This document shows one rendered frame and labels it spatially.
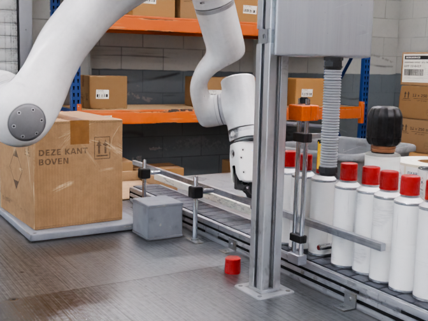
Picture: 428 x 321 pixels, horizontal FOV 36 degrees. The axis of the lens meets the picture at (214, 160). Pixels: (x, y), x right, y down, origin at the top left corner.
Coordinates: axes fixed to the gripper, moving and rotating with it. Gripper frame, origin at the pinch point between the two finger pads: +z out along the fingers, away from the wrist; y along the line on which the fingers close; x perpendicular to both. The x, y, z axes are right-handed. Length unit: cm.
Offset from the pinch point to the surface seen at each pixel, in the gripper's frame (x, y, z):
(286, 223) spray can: -13.2, -2.4, 6.1
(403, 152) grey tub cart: 143, 212, -36
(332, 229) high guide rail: -30.6, -4.7, 9.1
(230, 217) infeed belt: 14.0, 1.1, 1.3
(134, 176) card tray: 92, 11, -24
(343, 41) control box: -47, -9, -22
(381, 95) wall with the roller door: 367, 443, -142
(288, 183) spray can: -16.3, -2.4, -2.4
